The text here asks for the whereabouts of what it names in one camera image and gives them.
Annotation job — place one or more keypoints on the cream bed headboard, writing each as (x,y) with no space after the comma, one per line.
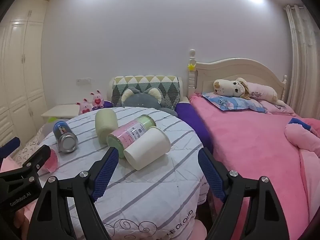
(225,70)

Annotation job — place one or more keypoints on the pink folded blanket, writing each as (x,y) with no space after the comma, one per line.
(300,136)

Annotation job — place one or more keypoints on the heart print cloth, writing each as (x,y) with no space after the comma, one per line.
(27,150)

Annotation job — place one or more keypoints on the blue can with metal base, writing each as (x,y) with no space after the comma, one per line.
(62,133)

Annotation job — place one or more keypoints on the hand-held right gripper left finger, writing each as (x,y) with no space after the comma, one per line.
(107,173)

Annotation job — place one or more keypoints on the pink and green can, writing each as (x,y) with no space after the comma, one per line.
(127,135)

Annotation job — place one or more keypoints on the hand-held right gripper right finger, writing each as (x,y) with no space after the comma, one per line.
(212,175)

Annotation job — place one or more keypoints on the grey plush animal cushion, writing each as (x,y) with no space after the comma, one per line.
(142,100)

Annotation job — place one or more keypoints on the long dog plush toy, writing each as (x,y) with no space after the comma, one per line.
(232,87)

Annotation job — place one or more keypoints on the purple bed sheet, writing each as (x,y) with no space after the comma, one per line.
(190,120)

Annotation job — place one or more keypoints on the pink fleece blanket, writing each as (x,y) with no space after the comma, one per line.
(250,142)

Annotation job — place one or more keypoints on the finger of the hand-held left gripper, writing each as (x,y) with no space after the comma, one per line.
(37,158)
(10,145)

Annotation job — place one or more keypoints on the yellow crown ornament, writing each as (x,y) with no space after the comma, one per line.
(191,67)

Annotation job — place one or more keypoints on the pink bunny toy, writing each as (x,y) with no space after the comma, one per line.
(98,100)
(84,107)

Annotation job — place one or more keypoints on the cream curtain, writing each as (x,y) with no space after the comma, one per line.
(305,67)

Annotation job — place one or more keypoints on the white wall socket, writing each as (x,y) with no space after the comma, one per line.
(83,81)

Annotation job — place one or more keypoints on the pink translucent cup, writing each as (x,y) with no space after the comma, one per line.
(52,162)

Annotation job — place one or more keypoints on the white paper cup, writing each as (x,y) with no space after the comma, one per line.
(147,147)

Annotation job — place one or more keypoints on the cream wardrobe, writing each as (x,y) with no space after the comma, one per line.
(20,80)

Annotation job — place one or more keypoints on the pale green cup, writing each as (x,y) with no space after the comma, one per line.
(106,125)

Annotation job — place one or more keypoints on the pink pillow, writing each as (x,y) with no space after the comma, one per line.
(277,108)

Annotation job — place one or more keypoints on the blue cartoon pillow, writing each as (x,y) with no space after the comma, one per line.
(225,103)

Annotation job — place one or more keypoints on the white nightstand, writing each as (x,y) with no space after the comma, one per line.
(62,111)

